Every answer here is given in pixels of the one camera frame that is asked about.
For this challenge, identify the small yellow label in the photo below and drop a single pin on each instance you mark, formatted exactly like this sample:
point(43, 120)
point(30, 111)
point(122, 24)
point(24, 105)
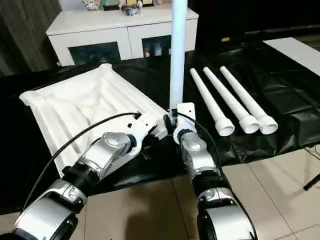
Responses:
point(225, 39)

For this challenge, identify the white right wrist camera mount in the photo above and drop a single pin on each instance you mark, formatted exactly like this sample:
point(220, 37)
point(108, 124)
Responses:
point(186, 112)

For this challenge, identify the white plastic table leg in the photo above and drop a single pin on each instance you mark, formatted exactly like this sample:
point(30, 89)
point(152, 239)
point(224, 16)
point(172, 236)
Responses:
point(207, 100)
point(242, 95)
point(178, 50)
point(227, 97)

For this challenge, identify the white flat board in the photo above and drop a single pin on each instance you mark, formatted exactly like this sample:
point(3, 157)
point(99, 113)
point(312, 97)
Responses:
point(297, 52)

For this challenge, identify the black tripod leg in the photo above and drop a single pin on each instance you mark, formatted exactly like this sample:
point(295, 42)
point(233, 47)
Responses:
point(312, 182)

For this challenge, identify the black tangled bundle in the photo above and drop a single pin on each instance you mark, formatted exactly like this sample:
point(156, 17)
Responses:
point(131, 10)

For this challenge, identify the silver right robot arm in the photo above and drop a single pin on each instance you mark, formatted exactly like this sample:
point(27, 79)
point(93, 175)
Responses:
point(200, 160)

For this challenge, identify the black work mat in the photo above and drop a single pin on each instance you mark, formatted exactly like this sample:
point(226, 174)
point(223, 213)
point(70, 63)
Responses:
point(275, 112)

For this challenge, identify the grey curtain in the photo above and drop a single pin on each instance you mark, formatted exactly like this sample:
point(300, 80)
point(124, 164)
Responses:
point(25, 32)

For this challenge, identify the floral patterned pot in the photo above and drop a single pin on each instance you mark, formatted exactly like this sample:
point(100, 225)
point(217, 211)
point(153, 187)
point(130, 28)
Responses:
point(92, 4)

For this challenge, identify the white plastic table top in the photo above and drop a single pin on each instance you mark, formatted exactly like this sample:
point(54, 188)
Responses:
point(75, 100)

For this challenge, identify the white cabinet with glass doors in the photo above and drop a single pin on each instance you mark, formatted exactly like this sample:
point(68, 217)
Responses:
point(112, 25)

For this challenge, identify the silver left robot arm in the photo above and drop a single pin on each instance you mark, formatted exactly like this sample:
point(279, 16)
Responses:
point(100, 155)

